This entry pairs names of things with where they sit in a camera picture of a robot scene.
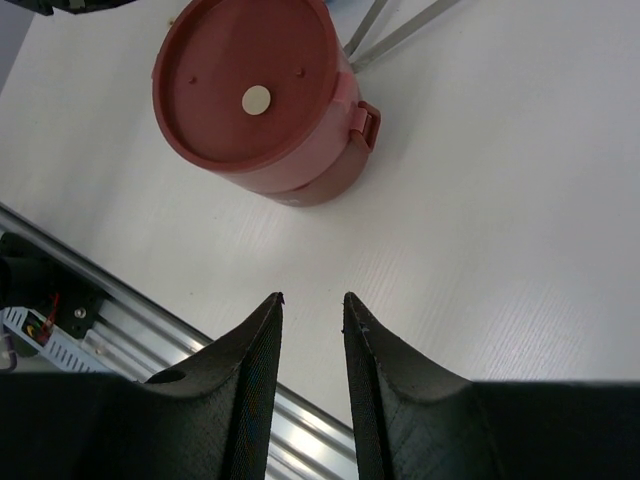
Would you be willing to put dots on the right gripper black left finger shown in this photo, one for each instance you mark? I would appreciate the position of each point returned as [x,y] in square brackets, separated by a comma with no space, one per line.
[207,417]

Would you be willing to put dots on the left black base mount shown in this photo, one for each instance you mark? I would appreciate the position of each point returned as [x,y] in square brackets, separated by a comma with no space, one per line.
[34,279]

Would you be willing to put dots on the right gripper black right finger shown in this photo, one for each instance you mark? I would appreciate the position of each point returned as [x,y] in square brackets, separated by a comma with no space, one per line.
[414,419]

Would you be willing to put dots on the long metal tongs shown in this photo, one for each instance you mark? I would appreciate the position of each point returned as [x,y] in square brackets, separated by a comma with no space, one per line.
[393,39]

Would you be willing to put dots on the perforated cable duct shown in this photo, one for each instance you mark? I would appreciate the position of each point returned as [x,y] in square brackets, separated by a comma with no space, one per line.
[58,348]

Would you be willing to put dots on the red lid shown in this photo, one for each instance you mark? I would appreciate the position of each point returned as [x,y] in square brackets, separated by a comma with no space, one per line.
[237,84]

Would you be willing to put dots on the aluminium front rail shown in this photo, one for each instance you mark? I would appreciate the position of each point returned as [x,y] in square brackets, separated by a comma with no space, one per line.
[306,442]

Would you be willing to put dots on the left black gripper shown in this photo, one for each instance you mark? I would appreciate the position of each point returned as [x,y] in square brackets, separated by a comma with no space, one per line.
[75,7]

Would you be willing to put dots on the red steel bowl with handle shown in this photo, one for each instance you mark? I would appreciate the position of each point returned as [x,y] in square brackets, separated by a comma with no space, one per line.
[348,119]

